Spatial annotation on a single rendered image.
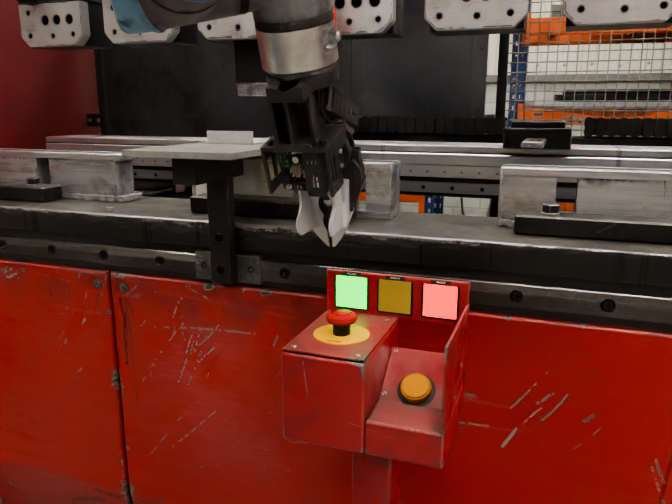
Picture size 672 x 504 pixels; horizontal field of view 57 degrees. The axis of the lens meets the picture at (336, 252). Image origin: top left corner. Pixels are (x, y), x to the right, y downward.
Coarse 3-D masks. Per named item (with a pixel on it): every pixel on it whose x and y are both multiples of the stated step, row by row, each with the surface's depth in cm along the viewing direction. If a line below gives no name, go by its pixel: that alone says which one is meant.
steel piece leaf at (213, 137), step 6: (210, 132) 103; (216, 132) 103; (222, 132) 103; (228, 132) 102; (234, 132) 102; (240, 132) 102; (246, 132) 101; (252, 132) 101; (210, 138) 104; (216, 138) 103; (222, 138) 103; (228, 138) 103; (234, 138) 102; (240, 138) 102; (246, 138) 102; (252, 138) 101; (240, 144) 102; (246, 144) 102; (252, 144) 102
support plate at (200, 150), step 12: (180, 144) 102; (192, 144) 102; (204, 144) 102; (216, 144) 102; (228, 144) 102; (132, 156) 90; (144, 156) 89; (156, 156) 88; (168, 156) 87; (180, 156) 87; (192, 156) 86; (204, 156) 85; (216, 156) 85; (228, 156) 84; (240, 156) 87; (252, 156) 90
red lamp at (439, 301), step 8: (424, 288) 82; (432, 288) 81; (440, 288) 81; (448, 288) 81; (456, 288) 80; (424, 296) 82; (432, 296) 82; (440, 296) 81; (448, 296) 81; (456, 296) 81; (424, 304) 82; (432, 304) 82; (440, 304) 82; (448, 304) 81; (456, 304) 81; (424, 312) 83; (432, 312) 82; (440, 312) 82; (448, 312) 81; (456, 312) 81
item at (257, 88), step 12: (240, 48) 109; (252, 48) 108; (240, 60) 110; (252, 60) 109; (240, 72) 110; (252, 72) 109; (264, 72) 108; (240, 84) 111; (252, 84) 110; (264, 84) 110
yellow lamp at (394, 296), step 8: (384, 280) 84; (384, 288) 84; (392, 288) 83; (400, 288) 83; (408, 288) 83; (384, 296) 84; (392, 296) 84; (400, 296) 83; (408, 296) 83; (384, 304) 84; (392, 304) 84; (400, 304) 83; (408, 304) 83; (400, 312) 84; (408, 312) 83
